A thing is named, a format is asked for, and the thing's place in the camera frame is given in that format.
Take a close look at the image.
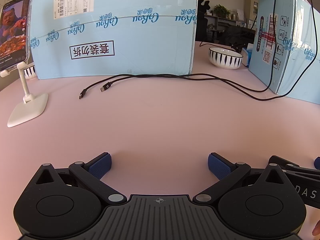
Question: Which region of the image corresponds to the white phone stand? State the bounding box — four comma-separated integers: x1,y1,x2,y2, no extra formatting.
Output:
0,61,49,128

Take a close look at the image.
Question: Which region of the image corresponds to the large light blue cardboard box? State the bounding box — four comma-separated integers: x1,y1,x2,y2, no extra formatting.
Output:
29,0,199,80

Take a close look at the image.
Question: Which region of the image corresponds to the green potted plant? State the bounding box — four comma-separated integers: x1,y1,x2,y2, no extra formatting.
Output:
214,4,230,19

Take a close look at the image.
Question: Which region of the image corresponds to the black office chair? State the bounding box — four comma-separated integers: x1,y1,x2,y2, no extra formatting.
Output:
196,0,213,42

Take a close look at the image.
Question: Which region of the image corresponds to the smartphone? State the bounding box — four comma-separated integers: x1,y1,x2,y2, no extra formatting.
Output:
0,0,32,72

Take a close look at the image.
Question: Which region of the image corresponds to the blue tissue pack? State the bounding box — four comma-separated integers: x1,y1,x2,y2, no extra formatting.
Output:
241,44,253,67

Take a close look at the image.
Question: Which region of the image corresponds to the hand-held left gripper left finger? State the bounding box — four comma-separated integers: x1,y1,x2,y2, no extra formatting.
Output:
35,152,128,204

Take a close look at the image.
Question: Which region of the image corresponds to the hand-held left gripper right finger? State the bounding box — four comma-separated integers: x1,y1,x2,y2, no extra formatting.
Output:
192,152,292,204

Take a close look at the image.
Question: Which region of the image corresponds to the black USB cable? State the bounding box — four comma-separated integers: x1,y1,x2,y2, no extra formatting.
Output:
79,0,316,102
100,0,277,93

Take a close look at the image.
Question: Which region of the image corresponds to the white black striped bowl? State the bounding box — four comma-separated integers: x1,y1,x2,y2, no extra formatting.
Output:
24,65,37,80
209,47,243,70

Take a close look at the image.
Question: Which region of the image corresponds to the small light blue cardboard box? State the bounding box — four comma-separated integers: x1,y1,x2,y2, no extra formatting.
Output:
249,0,320,104

